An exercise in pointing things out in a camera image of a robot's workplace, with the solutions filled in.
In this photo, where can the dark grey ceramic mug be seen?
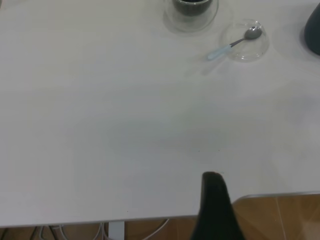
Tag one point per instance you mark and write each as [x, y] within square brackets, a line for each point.
[313, 35]

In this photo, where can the dark coffee beans pile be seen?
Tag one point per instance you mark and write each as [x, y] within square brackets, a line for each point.
[191, 6]

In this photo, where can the clear round glass lid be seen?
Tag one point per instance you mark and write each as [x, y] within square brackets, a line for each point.
[250, 53]

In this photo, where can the white table leg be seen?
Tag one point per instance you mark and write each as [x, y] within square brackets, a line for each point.
[116, 231]

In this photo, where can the clear double-wall glass cup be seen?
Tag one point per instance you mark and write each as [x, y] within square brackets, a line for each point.
[190, 23]

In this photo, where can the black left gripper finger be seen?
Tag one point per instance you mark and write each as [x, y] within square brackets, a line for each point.
[215, 212]

